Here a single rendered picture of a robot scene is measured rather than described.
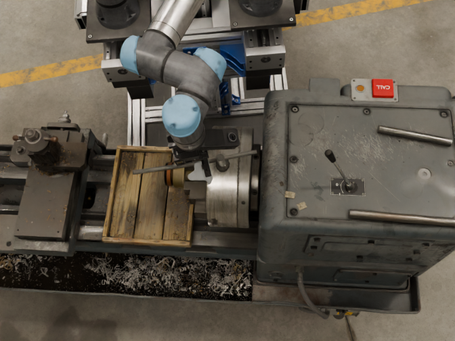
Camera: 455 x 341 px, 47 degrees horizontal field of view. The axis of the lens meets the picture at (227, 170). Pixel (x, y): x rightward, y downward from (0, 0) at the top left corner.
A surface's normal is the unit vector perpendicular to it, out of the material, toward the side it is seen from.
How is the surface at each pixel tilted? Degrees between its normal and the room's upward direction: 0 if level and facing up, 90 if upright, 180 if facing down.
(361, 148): 0
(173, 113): 10
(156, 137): 0
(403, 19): 0
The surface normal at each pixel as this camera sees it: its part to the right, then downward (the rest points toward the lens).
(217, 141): 0.43, -0.28
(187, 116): -0.07, -0.24
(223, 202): -0.07, 0.48
